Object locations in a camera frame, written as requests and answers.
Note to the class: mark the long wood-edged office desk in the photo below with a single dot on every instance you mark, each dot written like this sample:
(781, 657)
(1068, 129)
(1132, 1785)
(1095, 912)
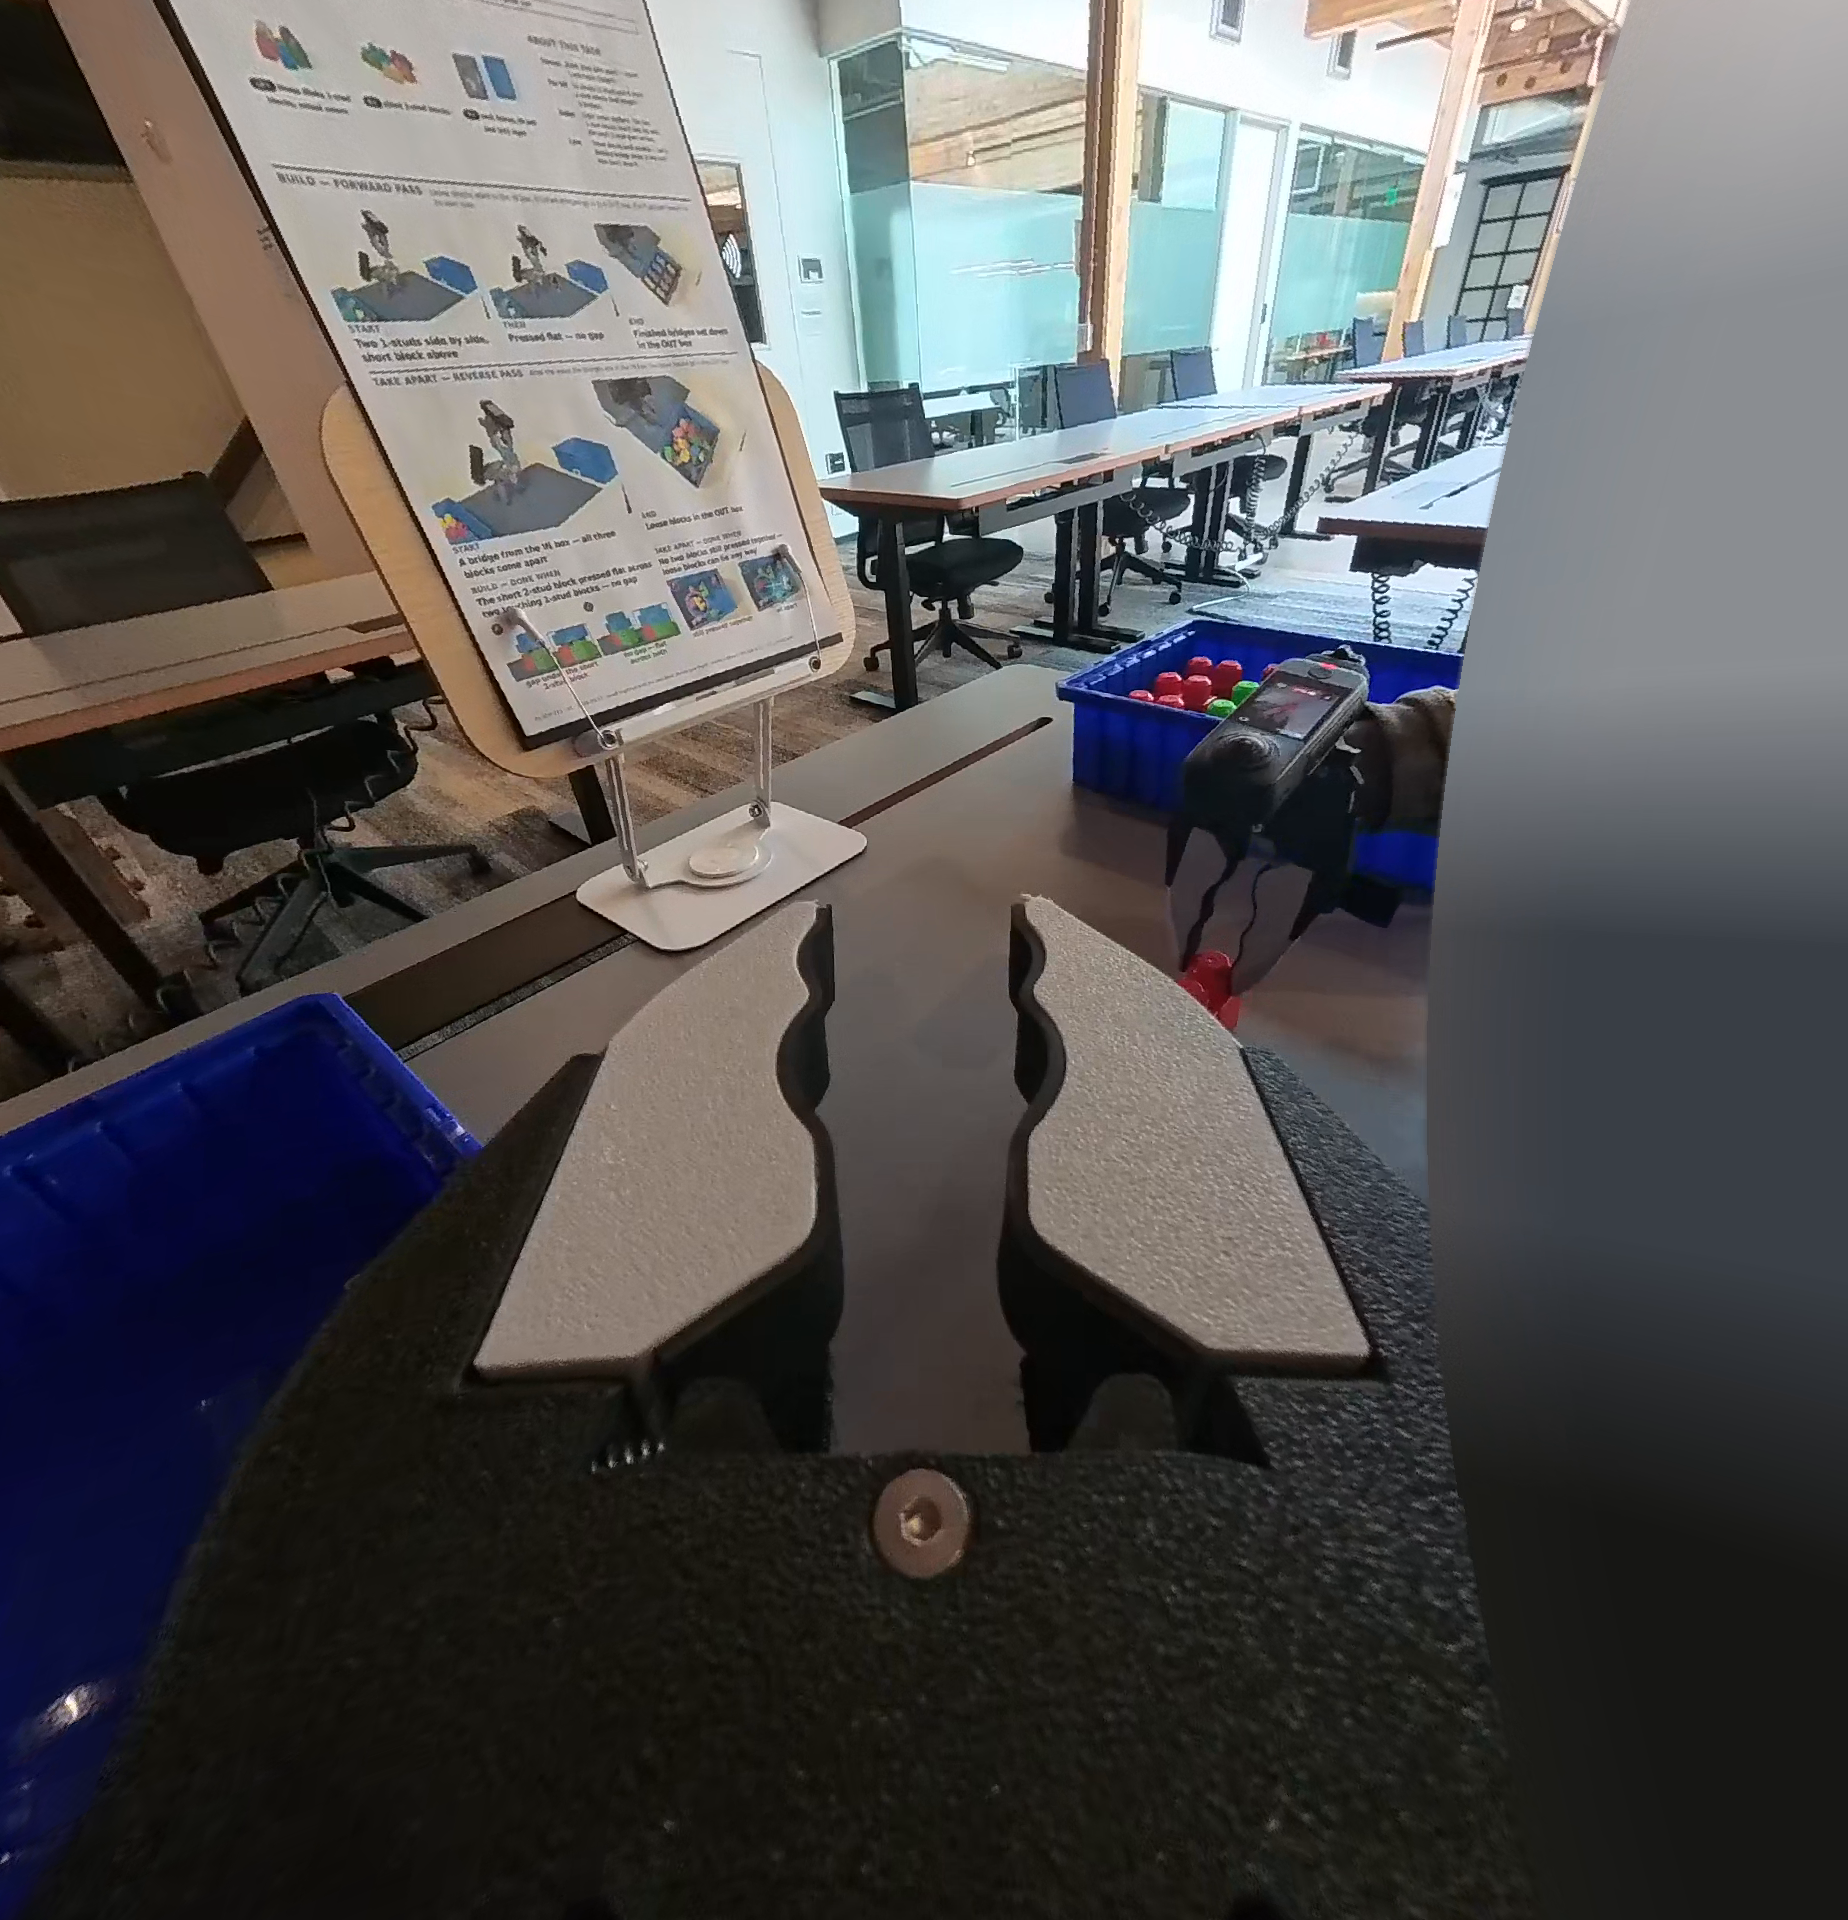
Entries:
(1104, 443)

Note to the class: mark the black office chair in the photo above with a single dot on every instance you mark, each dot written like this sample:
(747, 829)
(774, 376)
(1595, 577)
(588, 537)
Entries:
(1082, 399)
(99, 569)
(1191, 372)
(925, 562)

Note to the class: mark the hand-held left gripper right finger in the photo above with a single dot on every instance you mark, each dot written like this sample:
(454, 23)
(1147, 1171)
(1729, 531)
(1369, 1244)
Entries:
(1180, 1185)

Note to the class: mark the red mega block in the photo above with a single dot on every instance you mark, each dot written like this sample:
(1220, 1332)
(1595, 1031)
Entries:
(1209, 993)

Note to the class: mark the pile of red green blocks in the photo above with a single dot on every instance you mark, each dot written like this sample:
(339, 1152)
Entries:
(1193, 689)

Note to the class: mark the blue ribbed plastic bin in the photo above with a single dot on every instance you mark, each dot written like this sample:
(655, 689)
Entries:
(1128, 751)
(115, 1320)

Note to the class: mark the printed instruction sheet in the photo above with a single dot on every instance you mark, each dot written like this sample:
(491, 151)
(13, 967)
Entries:
(490, 376)

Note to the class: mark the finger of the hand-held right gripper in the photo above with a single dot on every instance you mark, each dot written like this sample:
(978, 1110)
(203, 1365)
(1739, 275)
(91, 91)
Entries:
(1197, 893)
(1272, 922)

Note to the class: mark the person's right forearm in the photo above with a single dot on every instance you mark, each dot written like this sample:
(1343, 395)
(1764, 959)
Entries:
(1412, 758)

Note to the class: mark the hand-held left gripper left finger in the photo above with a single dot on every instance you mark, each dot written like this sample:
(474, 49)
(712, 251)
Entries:
(670, 1171)

